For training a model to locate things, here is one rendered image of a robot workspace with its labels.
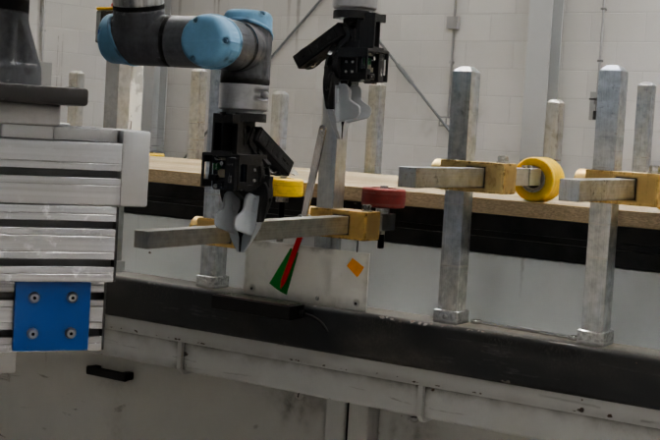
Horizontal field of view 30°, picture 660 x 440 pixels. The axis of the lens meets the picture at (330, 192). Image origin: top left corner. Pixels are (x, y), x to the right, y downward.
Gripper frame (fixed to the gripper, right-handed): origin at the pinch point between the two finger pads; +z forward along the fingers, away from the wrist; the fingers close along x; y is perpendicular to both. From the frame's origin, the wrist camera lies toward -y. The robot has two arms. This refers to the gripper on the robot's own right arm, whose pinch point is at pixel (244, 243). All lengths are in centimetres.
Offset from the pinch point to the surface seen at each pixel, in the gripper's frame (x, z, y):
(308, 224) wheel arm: 1.5, -2.6, -15.6
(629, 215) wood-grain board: 44, -7, -50
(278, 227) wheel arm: 1.5, -2.4, -6.9
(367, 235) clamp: 5.1, -0.6, -29.0
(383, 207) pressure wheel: 2.1, -4.8, -39.2
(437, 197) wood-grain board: 7, -7, -50
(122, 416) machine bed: -70, 48, -54
